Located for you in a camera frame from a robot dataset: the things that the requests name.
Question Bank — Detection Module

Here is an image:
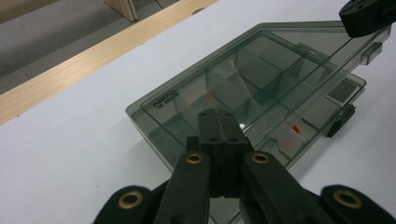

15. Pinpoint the white table sheet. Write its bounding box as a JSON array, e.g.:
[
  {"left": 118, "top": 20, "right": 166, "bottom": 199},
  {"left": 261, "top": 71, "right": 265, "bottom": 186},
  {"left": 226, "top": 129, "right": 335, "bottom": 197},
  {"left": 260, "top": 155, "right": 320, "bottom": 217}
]
[{"left": 0, "top": 0, "right": 396, "bottom": 224}]

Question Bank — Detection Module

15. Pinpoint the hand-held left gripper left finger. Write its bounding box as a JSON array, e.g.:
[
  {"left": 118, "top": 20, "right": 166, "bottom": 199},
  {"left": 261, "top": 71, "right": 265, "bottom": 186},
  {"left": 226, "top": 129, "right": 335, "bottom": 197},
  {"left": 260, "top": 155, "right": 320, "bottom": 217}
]
[{"left": 186, "top": 107, "right": 223, "bottom": 198}]

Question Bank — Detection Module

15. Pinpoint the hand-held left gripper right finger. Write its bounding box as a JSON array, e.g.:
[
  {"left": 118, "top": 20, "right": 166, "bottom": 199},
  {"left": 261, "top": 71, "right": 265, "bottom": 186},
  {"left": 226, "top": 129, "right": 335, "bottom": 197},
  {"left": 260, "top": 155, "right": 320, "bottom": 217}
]
[{"left": 219, "top": 108, "right": 254, "bottom": 199}]

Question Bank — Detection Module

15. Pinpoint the grey transparent compartment box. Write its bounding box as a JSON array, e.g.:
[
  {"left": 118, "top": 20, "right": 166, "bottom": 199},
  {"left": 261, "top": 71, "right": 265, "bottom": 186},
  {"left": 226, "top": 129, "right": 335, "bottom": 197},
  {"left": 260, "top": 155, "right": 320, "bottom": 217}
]
[{"left": 125, "top": 21, "right": 392, "bottom": 224}]

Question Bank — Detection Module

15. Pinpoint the light wooden shelf unit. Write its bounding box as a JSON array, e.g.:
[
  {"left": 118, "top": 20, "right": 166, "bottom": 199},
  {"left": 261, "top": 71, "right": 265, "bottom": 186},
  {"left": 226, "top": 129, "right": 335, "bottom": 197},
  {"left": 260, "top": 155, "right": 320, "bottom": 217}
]
[{"left": 104, "top": 0, "right": 139, "bottom": 23}]

